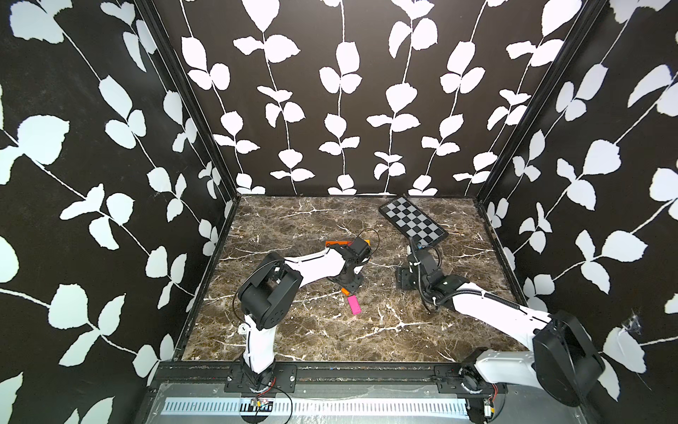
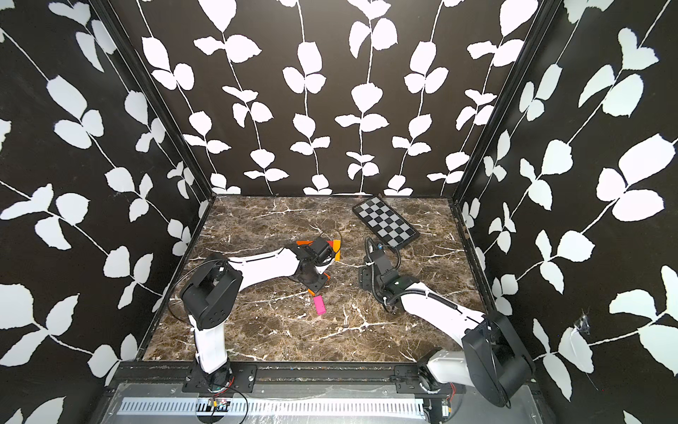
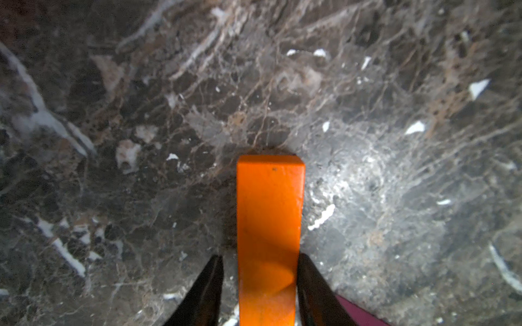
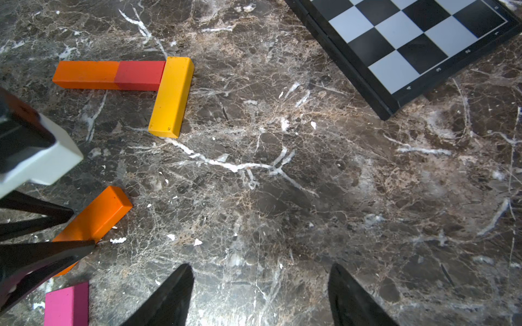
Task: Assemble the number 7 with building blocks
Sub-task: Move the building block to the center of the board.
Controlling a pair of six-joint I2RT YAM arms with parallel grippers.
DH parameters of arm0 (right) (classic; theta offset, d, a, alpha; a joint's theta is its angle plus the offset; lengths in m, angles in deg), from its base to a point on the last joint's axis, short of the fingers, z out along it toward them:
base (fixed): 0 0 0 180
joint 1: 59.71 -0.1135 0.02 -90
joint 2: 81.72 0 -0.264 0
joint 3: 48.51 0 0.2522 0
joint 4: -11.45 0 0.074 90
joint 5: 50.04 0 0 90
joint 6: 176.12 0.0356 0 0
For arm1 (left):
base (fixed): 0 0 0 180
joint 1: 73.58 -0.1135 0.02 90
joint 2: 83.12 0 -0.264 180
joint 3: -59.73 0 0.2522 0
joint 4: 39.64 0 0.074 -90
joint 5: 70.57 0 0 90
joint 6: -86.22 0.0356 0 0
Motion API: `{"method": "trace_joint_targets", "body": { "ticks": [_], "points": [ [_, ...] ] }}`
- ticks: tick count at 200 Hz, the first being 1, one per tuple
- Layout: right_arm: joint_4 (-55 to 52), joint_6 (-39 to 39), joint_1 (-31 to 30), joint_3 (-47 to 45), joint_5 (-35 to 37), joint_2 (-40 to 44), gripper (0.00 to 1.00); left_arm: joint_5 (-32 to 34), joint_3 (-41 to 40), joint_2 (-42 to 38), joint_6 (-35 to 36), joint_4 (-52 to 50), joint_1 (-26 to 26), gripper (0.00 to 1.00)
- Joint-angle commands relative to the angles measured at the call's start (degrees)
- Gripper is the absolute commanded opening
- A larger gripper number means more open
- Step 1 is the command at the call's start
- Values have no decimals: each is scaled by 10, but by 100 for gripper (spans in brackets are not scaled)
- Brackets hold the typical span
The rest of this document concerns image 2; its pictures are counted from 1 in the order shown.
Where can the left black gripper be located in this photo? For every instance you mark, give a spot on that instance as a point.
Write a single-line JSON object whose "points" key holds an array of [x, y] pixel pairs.
{"points": [[316, 287]]}

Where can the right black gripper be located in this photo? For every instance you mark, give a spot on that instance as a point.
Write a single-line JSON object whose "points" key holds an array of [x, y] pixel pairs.
{"points": [[364, 278]]}

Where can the pink block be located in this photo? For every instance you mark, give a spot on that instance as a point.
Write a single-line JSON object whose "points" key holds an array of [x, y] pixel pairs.
{"points": [[319, 305]]}

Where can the yellow block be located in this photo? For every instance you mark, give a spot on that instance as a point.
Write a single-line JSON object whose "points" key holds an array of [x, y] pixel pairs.
{"points": [[337, 244]]}

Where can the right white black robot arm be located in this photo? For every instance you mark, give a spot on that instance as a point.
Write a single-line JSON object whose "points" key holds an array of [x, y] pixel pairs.
{"points": [[493, 359]]}

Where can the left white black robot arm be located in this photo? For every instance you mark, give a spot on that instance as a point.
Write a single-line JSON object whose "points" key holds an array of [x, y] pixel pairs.
{"points": [[211, 292]]}

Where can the black white checkerboard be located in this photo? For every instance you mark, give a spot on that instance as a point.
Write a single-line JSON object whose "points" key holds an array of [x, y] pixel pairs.
{"points": [[392, 230]]}

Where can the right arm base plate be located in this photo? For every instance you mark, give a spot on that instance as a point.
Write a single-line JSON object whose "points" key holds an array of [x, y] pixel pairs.
{"points": [[412, 379]]}

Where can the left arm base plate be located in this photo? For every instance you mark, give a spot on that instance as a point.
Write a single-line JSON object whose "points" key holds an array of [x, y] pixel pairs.
{"points": [[236, 375]]}

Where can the white perforated cable strip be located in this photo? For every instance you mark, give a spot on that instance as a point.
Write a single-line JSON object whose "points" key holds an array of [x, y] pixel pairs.
{"points": [[200, 407]]}

